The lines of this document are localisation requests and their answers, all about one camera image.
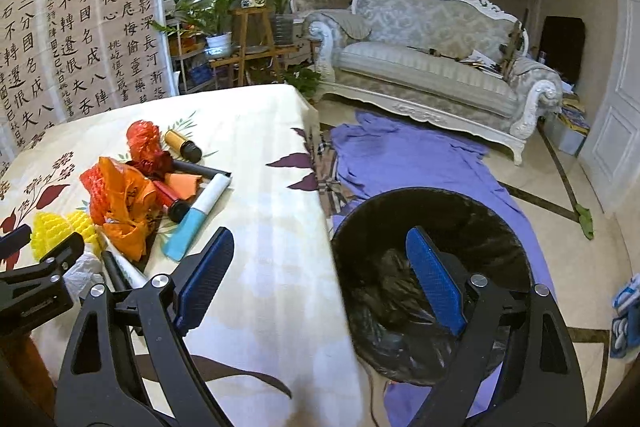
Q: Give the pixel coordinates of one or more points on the red crumpled plastic bag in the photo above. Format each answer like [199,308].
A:
[146,152]

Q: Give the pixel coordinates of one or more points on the green cloth on floor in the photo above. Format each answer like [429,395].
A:
[585,220]

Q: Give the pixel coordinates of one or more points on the ornate white grey sofa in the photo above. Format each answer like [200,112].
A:
[460,65]

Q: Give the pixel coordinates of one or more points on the floral cream tablecloth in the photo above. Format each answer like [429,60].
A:
[278,318]

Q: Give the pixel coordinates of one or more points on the black trash bin with liner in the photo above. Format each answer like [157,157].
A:
[402,258]

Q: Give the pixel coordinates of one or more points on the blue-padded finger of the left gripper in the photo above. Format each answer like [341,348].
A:
[14,241]

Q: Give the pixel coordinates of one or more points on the red honeycomb paper ball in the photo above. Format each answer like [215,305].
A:
[93,181]

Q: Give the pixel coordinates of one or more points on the small orange paper piece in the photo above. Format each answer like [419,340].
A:
[185,185]

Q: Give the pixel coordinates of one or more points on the orange plastic bag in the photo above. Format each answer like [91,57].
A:
[132,207]

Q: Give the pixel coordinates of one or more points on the grey storage box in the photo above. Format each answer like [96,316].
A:
[568,128]

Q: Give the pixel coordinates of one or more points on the calligraphy folding screen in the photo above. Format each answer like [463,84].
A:
[66,59]

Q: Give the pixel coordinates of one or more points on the red tube black cap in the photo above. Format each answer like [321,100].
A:
[175,207]

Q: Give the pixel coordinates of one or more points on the yellow honeycomb paper ball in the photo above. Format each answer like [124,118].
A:
[51,229]

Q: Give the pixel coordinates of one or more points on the gold tube black cap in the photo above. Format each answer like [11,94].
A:
[186,148]

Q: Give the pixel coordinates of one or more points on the white and cyan tube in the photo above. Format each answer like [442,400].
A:
[180,242]

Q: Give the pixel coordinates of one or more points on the white potted green plant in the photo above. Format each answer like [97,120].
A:
[207,18]

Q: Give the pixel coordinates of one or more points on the blue white shoes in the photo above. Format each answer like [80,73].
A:
[625,325]

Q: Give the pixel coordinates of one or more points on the plaid cloth on floor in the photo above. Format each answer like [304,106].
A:
[334,195]

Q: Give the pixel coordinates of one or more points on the purple cloth on floor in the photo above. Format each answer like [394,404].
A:
[401,176]

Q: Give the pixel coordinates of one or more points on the white panel door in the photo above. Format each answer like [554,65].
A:
[610,156]

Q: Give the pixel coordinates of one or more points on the white black pen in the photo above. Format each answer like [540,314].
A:
[122,273]

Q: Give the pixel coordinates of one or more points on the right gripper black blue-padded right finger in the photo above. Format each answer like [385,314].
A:
[514,365]

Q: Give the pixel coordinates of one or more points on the wooden plant stand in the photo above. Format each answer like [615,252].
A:
[254,42]

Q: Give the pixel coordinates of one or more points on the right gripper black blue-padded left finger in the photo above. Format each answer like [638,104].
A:
[100,383]

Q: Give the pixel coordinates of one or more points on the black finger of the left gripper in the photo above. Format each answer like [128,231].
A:
[64,255]

